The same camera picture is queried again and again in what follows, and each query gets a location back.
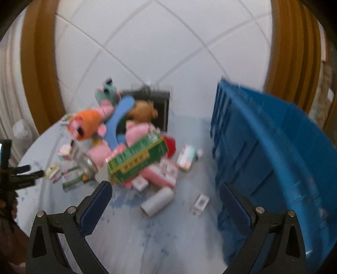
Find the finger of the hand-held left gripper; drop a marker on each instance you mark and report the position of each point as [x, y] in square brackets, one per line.
[31, 177]
[22, 168]

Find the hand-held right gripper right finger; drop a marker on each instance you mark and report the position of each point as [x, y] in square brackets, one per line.
[234, 208]

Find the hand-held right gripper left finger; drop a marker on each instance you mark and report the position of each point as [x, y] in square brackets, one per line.
[96, 208]

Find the pink flowered tissue pack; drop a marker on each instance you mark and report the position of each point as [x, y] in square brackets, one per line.
[154, 177]

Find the blue plastic crate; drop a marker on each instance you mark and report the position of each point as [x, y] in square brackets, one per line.
[263, 145]

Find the person's left forearm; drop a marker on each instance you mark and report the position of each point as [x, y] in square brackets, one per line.
[13, 247]

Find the light blue desktop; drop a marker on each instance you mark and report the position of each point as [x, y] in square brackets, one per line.
[158, 237]

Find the person's left hand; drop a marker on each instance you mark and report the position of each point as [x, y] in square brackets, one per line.
[7, 213]

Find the small cream box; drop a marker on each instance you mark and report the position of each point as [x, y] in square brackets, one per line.
[52, 170]

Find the green and white box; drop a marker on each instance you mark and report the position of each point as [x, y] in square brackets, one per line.
[73, 179]

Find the small pink white box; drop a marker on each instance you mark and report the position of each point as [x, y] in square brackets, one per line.
[67, 152]

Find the silver can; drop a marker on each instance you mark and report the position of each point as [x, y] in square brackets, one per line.
[88, 164]

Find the white paper roll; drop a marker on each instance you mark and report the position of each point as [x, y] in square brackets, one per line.
[158, 201]

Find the green cardboard box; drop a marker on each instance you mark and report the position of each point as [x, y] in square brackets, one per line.
[137, 158]

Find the small green white box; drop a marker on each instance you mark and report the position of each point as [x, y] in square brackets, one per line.
[67, 119]

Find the pink and white box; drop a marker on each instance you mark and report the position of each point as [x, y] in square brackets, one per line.
[186, 158]

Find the orange and pink plush toy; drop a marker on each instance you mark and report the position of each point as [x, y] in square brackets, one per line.
[84, 123]

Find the red plush piece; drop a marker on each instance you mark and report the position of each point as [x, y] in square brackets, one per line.
[171, 146]

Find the brown plush bear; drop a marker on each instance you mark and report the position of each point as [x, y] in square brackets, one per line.
[142, 112]

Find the teal plush toy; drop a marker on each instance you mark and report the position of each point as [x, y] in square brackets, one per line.
[108, 92]

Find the black box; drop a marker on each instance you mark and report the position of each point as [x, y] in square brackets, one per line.
[162, 110]

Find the rolled patterned carpet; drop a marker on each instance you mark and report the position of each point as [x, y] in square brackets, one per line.
[325, 100]

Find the wooden door frame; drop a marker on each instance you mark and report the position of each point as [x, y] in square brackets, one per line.
[292, 52]
[39, 65]

